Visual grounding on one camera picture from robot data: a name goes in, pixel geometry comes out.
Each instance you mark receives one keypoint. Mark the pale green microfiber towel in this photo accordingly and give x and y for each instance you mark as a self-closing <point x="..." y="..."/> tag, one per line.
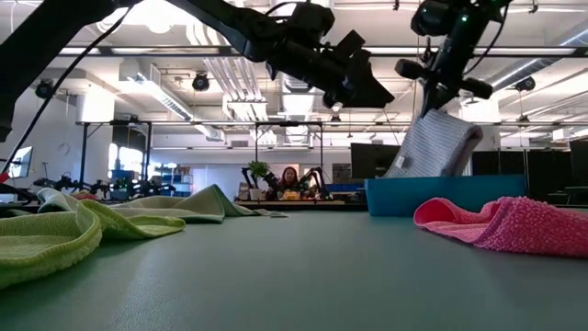
<point x="184" y="207"/>

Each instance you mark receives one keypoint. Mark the potted green plant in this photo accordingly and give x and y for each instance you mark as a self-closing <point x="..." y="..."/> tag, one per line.
<point x="258" y="169"/>

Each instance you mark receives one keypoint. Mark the black partition panels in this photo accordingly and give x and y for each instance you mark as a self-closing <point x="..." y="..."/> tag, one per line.
<point x="528" y="163"/>

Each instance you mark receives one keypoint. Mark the black gantry frame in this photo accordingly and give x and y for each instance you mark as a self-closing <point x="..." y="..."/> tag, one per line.
<point x="289" y="124"/>
<point x="83" y="161"/>

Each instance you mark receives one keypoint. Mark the black overhead frame bar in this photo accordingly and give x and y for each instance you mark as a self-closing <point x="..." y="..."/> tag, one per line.
<point x="184" y="50"/>

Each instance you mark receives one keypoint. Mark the green table mat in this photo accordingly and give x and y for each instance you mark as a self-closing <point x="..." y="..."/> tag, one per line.
<point x="275" y="276"/>

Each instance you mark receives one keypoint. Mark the blue storage shelf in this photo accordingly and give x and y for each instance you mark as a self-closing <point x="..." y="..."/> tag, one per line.
<point x="177" y="181"/>

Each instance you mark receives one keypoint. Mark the grey waffle towel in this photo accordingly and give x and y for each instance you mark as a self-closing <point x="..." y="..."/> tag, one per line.
<point x="436" y="147"/>

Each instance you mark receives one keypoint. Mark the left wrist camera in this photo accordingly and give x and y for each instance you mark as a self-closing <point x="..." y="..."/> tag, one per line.
<point x="348" y="44"/>

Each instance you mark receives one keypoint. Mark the blue plastic bin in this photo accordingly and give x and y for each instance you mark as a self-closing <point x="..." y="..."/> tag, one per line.
<point x="390" y="197"/>

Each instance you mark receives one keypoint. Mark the black ceiling spotlight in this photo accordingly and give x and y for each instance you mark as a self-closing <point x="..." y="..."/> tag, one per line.
<point x="200" y="83"/>
<point x="525" y="83"/>
<point x="44" y="88"/>

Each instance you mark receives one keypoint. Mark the lime green microfiber towel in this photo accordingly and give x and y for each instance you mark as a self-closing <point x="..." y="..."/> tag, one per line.
<point x="46" y="239"/>

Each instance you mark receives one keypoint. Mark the red bar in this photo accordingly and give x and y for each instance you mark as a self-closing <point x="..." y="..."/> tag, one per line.
<point x="4" y="178"/>

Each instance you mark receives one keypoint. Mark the white-screen monitor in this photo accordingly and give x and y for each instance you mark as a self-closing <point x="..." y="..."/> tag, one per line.
<point x="21" y="162"/>

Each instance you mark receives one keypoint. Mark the pink microfiber towel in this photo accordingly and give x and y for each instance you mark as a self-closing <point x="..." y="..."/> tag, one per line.
<point x="528" y="225"/>

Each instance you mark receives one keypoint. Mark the person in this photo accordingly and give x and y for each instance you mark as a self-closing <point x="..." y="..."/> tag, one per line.
<point x="289" y="179"/>

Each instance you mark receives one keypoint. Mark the large black monitor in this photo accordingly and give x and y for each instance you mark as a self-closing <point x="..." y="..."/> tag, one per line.
<point x="372" y="161"/>

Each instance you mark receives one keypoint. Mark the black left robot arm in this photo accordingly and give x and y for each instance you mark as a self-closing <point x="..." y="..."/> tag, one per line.
<point x="46" y="37"/>

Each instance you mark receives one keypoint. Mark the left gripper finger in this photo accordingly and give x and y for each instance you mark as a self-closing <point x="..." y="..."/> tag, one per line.
<point x="367" y="92"/>

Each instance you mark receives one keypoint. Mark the yellow distant object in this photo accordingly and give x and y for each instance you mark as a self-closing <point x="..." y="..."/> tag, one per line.
<point x="291" y="195"/>

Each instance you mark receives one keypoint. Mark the wooden distant table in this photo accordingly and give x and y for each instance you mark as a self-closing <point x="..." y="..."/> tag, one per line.
<point x="294" y="202"/>

